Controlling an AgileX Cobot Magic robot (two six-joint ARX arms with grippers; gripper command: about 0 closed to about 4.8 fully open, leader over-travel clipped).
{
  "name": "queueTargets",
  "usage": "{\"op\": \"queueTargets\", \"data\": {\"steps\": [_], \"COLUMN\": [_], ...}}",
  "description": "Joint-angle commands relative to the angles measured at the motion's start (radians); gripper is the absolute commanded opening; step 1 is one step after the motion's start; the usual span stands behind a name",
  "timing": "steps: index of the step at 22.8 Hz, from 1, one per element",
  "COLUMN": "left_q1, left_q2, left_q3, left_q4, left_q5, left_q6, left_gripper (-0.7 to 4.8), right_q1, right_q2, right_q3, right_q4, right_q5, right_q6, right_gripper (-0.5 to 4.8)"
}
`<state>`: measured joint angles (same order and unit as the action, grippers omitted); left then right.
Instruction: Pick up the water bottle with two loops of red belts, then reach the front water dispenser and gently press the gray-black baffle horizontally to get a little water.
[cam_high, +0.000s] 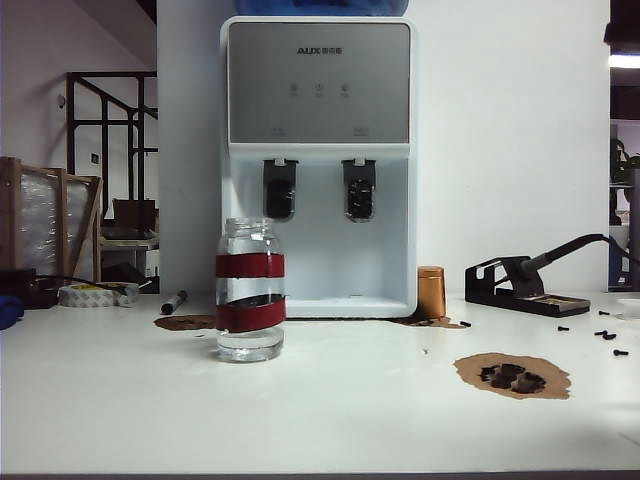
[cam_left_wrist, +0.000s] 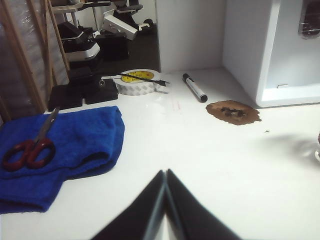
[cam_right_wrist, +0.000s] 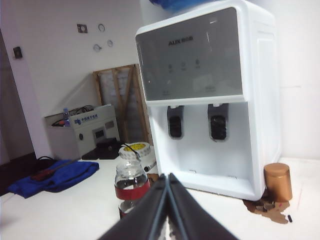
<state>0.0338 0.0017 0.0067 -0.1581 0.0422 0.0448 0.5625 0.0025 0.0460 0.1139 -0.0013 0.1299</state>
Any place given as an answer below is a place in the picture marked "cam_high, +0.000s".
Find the glass bottle with red belts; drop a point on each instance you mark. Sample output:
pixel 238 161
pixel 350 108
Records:
pixel 250 270

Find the black stair railing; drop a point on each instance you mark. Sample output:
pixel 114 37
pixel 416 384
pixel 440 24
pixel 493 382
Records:
pixel 71 125

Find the white double-sided tape roll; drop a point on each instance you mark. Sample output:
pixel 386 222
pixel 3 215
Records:
pixel 90 298

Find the blue towel cloth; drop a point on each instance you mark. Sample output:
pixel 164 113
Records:
pixel 9 310

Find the wooden side table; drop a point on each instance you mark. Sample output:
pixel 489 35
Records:
pixel 125 242

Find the black silver marker pen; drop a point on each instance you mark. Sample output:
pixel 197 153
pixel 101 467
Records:
pixel 173 302

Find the black soldering iron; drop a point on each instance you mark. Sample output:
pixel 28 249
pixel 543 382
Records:
pixel 550 255

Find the white AUX water dispenser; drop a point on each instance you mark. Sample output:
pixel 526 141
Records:
pixel 320 100

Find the wooden crate frame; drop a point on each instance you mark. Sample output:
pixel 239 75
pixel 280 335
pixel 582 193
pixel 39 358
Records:
pixel 60 225

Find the white ceiling light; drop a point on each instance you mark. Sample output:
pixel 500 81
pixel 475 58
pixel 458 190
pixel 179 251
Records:
pixel 625 60

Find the copper metal cylinder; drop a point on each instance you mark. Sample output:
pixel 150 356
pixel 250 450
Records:
pixel 431 295

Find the brown cardboard box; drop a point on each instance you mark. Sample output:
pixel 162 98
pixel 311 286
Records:
pixel 132 215

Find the black block device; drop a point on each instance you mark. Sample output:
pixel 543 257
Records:
pixel 30 295

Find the black soldering iron stand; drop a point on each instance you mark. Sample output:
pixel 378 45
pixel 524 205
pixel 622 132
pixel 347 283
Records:
pixel 500 295

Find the green plant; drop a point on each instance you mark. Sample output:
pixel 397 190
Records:
pixel 620 160

